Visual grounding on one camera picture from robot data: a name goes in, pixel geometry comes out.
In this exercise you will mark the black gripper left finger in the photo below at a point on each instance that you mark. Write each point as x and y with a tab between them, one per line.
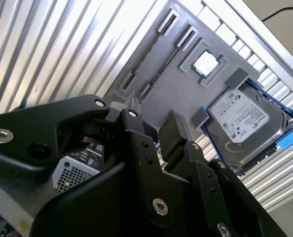
38	128

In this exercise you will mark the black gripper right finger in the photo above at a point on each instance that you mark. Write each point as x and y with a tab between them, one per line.
172	138

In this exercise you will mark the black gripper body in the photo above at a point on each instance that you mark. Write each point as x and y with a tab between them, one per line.
99	209

